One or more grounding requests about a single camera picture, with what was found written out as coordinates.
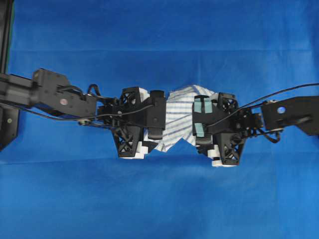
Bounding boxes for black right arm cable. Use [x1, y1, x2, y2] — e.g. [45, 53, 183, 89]
[206, 83, 319, 144]

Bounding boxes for black frame post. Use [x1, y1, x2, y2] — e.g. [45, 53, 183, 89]
[0, 0, 20, 152]

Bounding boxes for blue table cloth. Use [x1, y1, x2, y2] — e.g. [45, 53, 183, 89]
[0, 0, 319, 239]

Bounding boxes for white blue striped towel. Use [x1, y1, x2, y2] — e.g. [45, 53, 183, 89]
[144, 85, 219, 152]

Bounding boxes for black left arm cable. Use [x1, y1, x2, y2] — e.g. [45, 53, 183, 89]
[14, 83, 155, 125]

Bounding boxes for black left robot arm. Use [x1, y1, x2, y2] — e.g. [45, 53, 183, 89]
[0, 69, 163, 159]

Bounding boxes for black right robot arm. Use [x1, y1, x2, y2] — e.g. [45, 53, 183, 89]
[192, 93, 319, 167]

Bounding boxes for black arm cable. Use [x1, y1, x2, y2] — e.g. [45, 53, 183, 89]
[206, 83, 319, 144]
[14, 83, 155, 125]

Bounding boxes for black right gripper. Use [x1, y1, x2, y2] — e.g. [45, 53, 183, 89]
[196, 93, 264, 167]

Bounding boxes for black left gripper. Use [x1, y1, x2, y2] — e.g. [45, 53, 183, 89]
[96, 87, 154, 159]

